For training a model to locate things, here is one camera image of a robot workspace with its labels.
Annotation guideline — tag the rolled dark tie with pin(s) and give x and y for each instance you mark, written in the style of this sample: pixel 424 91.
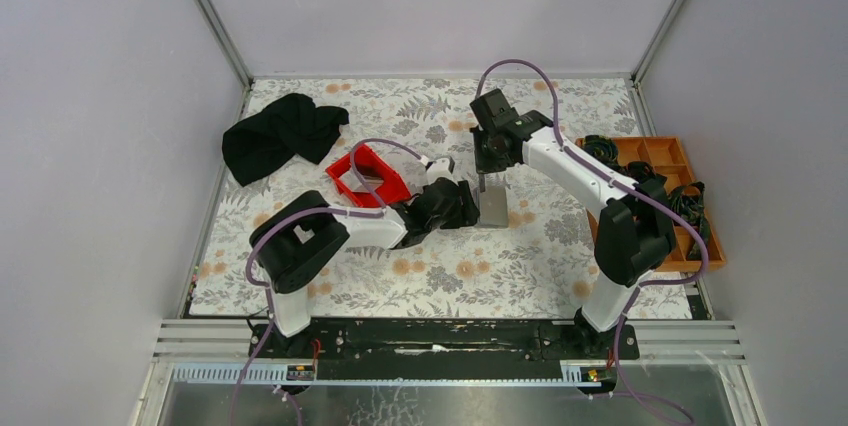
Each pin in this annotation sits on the rolled dark tie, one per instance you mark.
pixel 644 174
pixel 601 148

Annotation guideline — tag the grey card holder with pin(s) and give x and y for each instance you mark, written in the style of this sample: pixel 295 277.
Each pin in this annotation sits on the grey card holder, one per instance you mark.
pixel 493 207

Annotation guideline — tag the unrolled dark tie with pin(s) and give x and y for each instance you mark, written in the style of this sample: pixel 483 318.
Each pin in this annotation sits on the unrolled dark tie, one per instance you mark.
pixel 687 201

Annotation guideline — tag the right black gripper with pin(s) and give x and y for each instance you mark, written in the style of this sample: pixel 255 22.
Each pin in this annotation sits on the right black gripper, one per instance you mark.
pixel 483 165

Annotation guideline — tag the cards in red bin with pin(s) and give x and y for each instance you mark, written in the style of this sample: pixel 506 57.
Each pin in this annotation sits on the cards in red bin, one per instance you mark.
pixel 363 182

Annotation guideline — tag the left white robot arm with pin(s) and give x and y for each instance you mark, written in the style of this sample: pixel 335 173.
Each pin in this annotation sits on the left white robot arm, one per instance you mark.
pixel 291 248

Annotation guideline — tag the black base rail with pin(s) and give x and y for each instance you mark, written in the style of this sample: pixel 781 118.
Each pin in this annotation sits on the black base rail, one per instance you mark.
pixel 339 349

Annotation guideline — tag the red plastic bin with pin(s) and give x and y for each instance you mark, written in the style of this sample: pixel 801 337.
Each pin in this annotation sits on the red plastic bin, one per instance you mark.
pixel 367 161

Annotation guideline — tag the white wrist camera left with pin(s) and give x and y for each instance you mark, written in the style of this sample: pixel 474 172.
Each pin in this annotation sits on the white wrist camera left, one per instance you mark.
pixel 439 168

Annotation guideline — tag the floral table mat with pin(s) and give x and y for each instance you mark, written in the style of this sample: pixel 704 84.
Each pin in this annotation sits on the floral table mat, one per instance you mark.
pixel 541 265

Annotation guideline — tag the black cloth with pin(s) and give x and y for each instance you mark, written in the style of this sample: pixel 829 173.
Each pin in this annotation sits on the black cloth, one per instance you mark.
pixel 290 126

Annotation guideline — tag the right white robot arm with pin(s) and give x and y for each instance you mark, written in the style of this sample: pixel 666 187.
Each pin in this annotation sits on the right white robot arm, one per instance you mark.
pixel 633 233

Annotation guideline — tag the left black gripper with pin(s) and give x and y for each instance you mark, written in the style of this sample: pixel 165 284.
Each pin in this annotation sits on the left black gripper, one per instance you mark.
pixel 465 213

